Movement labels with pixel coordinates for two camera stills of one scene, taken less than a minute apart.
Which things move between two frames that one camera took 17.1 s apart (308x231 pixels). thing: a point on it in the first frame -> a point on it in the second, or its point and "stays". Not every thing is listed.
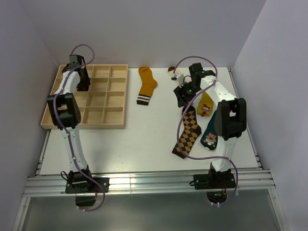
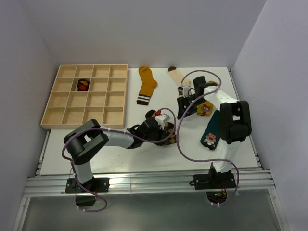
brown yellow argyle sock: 191,130 -> 168,128
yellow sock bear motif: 205,105 stays
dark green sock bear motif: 209,139 stays
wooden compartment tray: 103,105 stays
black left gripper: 86,80 -> 161,135
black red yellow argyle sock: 83,87 stays
